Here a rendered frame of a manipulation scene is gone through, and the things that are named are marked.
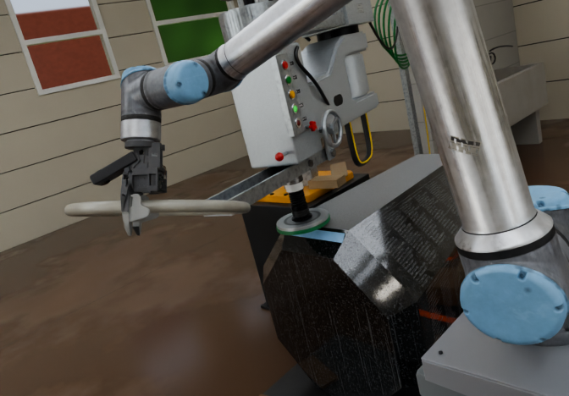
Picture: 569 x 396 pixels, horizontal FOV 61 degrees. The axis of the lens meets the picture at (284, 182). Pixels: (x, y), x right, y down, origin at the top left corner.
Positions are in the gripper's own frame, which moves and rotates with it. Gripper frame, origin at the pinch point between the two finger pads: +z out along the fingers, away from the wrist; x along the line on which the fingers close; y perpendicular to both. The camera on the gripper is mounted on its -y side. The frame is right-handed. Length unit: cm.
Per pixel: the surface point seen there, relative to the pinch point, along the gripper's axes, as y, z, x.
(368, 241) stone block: 62, 6, 77
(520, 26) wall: 311, -248, 502
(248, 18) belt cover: 21, -70, 47
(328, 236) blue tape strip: 47, 4, 83
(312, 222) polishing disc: 41, -2, 77
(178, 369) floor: -38, 81, 174
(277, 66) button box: 31, -54, 50
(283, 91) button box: 32, -46, 53
